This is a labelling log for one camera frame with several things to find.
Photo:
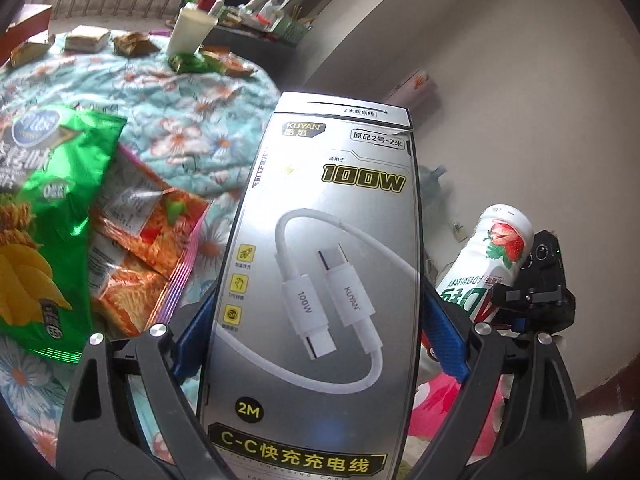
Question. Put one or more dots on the pink green plush garment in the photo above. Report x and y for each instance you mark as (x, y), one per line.
(450, 400)

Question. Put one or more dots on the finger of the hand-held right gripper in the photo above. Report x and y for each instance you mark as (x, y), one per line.
(510, 302)

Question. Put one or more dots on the small brown snack packet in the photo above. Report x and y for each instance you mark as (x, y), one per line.
(227, 62)
(132, 44)
(30, 51)

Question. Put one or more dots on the orange snack packet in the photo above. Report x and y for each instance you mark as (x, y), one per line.
(155, 230)
(135, 295)

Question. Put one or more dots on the white paper cup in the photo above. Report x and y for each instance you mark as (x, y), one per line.
(190, 30)

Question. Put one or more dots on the floral turquoise blanket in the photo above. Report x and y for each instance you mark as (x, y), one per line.
(200, 105)

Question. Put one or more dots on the white cardboard box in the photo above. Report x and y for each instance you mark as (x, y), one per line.
(415, 87)

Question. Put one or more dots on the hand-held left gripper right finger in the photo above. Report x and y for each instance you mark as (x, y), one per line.
(450, 340)

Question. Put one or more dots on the small white brown packet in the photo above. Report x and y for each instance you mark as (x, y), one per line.
(87, 40)

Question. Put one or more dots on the white strawberry drink bottle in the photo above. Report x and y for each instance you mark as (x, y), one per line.
(495, 245)

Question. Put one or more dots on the green plastic basket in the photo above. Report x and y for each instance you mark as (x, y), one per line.
(295, 27)

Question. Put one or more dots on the red brown cardboard box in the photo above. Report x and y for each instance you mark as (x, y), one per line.
(25, 25)

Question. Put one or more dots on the green chip bag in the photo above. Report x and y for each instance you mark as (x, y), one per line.
(55, 185)

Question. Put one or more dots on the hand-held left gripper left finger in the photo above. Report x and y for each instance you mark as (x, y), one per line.
(192, 340)

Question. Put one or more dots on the small green snack packet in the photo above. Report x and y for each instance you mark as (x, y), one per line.
(187, 63)

